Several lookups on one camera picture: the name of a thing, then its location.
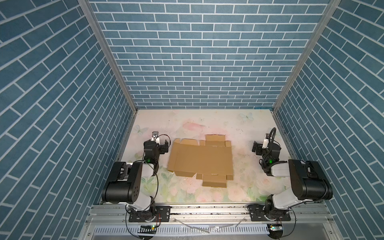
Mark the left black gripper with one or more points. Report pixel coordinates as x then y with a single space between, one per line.
162 147

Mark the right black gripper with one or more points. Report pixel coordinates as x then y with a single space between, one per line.
258 148

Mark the brown cardboard paper box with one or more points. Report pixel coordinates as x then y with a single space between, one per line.
209 160

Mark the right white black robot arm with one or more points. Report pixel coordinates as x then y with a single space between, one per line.
308 181

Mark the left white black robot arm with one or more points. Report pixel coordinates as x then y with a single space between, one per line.
123 185

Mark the right green circuit board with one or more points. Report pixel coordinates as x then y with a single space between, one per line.
274 228

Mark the green circuit board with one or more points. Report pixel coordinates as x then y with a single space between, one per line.
147 230
274 228

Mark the left green circuit board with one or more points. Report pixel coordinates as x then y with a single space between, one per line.
147 230

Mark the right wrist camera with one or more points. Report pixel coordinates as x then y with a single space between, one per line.
266 141

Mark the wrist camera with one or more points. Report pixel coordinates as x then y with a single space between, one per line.
154 135
266 141

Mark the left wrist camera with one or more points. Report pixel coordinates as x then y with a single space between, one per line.
154 135

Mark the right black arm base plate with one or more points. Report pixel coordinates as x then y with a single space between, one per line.
261 213

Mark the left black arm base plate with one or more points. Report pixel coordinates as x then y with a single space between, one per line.
154 214

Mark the aluminium front rail frame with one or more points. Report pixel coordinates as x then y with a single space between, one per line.
310 221

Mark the white slotted cable duct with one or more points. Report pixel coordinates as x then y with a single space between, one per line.
182 230

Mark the left aluminium corner post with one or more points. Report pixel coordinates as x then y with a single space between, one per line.
92 20

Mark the aluminium corner post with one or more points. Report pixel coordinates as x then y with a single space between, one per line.
92 20
318 30

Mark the right aluminium corner post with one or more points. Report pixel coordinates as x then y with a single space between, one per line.
318 30

